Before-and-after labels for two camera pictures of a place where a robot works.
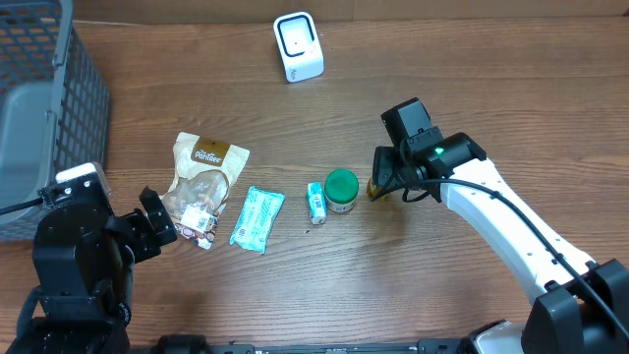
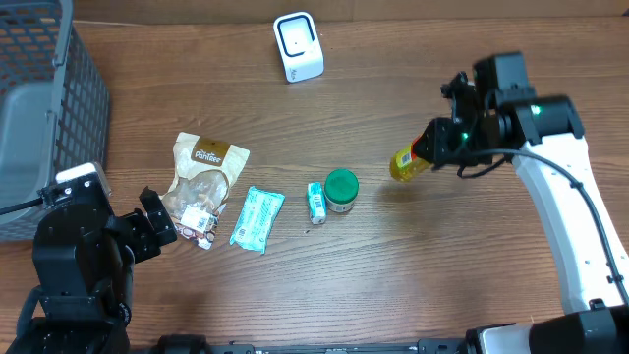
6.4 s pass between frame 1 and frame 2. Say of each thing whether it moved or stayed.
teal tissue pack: stayed
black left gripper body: stayed
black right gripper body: moved
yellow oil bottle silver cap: moved
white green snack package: stayed
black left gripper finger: stayed
